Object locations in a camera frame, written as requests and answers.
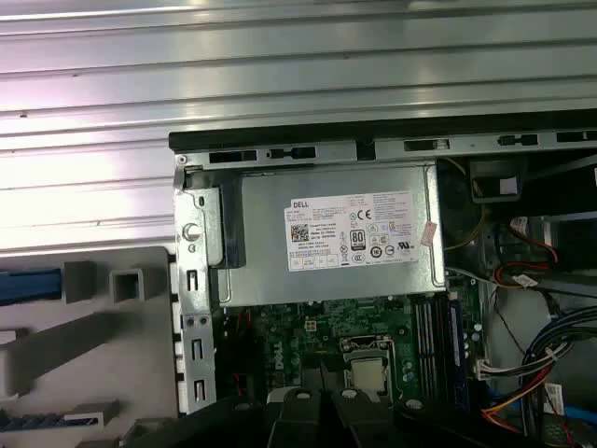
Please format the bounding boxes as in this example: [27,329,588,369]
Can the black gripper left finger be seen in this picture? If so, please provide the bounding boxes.
[124,387,324,448]

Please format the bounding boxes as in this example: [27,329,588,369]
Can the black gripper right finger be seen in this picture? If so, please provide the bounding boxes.
[329,387,528,448]

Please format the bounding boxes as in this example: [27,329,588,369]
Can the silver CPU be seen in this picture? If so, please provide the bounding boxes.
[349,358,391,391]

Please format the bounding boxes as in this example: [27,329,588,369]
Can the metal CPU socket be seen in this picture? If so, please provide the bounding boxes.
[339,334,398,394]

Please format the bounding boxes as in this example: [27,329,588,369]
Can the green motherboard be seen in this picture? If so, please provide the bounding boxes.
[222,279,492,421]

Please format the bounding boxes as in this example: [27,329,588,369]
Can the black RAM slot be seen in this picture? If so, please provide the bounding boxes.
[424,298,437,398]
[435,298,448,398]
[413,298,426,398]

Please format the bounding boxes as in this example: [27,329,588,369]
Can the grey power supply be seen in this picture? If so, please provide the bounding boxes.
[217,161,450,310]

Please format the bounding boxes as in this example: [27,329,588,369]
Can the grey parts rack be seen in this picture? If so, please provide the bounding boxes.
[0,245,184,448]

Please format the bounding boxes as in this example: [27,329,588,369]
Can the black PC case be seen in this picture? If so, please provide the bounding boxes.
[167,109,597,448]

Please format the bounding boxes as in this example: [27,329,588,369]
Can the grey optical drive bay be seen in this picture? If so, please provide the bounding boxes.
[535,212,597,281]

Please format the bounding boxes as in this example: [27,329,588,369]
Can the orange wire bundle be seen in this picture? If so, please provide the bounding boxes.
[479,366,563,424]

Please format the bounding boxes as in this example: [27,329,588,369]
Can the black cable bundle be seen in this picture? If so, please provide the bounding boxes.
[520,316,597,448]

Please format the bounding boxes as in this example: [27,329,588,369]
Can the red orange labelled wires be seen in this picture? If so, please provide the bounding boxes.
[493,216,561,288]

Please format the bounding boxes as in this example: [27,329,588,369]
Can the yellow black cable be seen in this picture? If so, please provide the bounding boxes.
[440,157,492,256]

